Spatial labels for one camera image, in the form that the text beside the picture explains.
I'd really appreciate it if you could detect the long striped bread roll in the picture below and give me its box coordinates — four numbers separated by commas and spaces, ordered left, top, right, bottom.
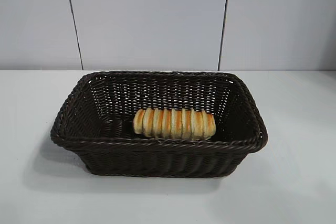
133, 108, 217, 141

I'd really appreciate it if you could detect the dark brown wicker basket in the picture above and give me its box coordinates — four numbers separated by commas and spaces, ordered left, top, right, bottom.
49, 70, 270, 179

